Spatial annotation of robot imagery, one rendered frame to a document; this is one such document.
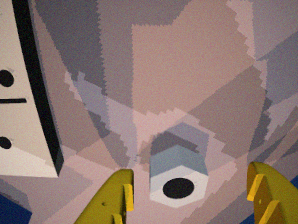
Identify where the grey hex nut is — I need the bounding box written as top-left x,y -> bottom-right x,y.
149,145 -> 209,208

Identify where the blue bin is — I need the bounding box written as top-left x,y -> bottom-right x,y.
240,175 -> 298,224

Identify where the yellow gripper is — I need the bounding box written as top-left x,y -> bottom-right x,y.
74,161 -> 298,224

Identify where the white domino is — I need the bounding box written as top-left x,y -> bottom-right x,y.
0,0 -> 64,177

